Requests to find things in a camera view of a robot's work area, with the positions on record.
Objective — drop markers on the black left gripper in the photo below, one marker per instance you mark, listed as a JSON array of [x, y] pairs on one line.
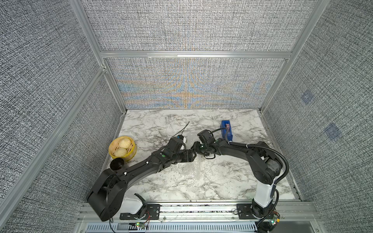
[[189, 158]]

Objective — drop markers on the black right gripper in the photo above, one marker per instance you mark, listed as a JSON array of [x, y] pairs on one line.
[[195, 148]]

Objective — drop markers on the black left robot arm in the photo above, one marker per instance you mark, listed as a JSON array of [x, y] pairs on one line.
[[107, 195]]

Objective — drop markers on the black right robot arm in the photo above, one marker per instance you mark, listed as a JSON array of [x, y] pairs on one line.
[[268, 166]]

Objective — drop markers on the blue tape dispenser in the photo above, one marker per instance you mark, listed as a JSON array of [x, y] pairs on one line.
[[226, 134]]

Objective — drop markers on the yellow bamboo steamer basket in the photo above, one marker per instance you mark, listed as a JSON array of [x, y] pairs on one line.
[[115, 145]]

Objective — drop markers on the black round cup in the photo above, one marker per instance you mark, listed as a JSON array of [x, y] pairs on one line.
[[118, 164]]

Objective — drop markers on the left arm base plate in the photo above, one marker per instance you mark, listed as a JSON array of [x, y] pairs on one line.
[[149, 212]]

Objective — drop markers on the aluminium front rail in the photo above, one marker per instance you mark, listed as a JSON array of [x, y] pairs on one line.
[[204, 217]]

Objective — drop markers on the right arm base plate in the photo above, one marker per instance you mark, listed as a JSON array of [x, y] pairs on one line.
[[248, 211]]

